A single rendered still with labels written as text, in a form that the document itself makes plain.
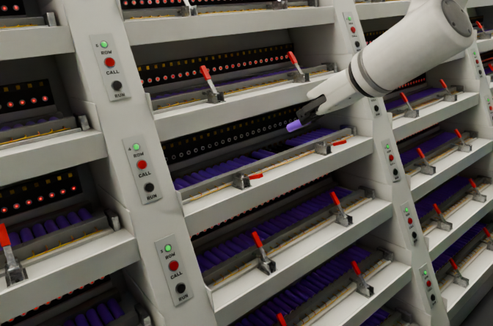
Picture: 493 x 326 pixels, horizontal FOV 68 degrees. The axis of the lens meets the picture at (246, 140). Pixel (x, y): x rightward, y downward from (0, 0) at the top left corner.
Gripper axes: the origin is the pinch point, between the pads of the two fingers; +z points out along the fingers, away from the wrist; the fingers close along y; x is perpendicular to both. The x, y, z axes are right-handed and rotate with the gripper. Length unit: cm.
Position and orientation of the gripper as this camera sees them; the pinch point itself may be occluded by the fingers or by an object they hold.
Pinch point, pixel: (309, 113)
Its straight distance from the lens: 75.4
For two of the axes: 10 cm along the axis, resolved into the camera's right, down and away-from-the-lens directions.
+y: -7.8, 2.5, -5.7
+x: 4.0, 9.1, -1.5
